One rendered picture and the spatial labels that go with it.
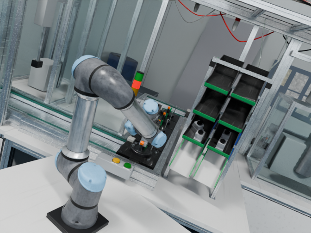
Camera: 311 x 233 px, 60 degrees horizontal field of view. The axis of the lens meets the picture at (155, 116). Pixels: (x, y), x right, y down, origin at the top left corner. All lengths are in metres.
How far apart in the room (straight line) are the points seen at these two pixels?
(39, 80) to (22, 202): 1.42
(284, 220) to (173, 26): 4.50
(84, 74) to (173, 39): 4.99
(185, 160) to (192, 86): 3.64
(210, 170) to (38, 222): 0.95
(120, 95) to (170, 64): 4.97
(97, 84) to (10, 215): 0.63
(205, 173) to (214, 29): 4.06
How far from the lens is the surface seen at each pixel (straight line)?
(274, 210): 2.41
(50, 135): 1.72
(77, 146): 1.15
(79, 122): 1.10
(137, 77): 1.70
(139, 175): 1.58
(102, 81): 0.94
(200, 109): 1.55
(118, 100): 0.95
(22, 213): 1.27
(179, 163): 1.63
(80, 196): 1.13
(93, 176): 1.10
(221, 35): 5.34
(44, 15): 2.14
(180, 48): 5.82
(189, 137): 1.54
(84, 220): 1.19
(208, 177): 1.64
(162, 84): 5.97
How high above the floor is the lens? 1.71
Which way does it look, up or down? 18 degrees down
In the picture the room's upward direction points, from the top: 21 degrees clockwise
